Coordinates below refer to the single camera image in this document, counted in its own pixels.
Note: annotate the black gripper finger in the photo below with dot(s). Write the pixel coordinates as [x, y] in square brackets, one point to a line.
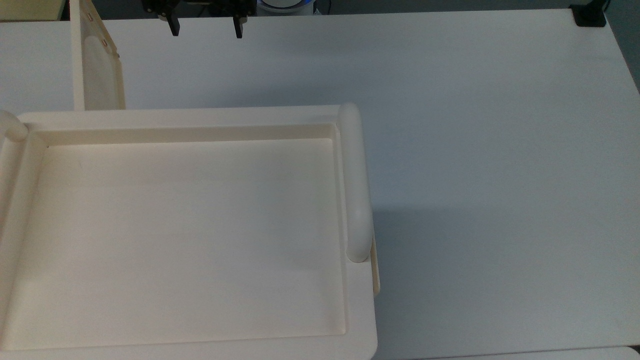
[173, 22]
[239, 25]

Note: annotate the cream cabinet door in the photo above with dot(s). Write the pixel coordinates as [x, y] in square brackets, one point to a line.
[100, 75]

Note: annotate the yellow wooden furniture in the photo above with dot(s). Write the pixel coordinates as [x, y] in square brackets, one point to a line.
[25, 7]

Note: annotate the black table clamp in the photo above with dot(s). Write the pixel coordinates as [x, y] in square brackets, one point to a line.
[590, 17]

